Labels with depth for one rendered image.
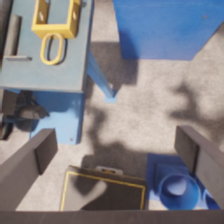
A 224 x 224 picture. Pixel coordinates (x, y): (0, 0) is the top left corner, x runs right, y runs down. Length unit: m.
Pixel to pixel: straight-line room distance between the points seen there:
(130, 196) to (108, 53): 1.43
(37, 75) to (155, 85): 1.25
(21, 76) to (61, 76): 0.18
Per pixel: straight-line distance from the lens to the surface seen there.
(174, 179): 1.57
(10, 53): 0.79
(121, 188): 1.39
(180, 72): 1.79
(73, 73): 0.65
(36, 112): 1.31
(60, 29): 0.68
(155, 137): 1.64
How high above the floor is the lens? 1.62
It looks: 79 degrees down
